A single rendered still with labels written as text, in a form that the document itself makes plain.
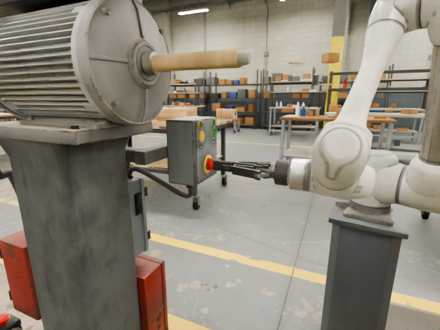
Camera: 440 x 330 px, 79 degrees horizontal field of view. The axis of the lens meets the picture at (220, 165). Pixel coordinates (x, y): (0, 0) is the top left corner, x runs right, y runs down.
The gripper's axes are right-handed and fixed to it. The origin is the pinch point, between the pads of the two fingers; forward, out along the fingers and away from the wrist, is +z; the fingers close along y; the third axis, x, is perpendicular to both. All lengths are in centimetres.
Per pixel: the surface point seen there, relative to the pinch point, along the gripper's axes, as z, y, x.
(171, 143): 13.7, -8.0, 7.5
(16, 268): 48, -37, -26
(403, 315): -76, 77, -97
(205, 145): 5.6, -1.2, 6.5
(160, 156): 15.8, -11.3, 4.2
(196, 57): -6.2, -28.5, 28.2
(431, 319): -90, 80, -97
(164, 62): 0.9, -28.5, 27.7
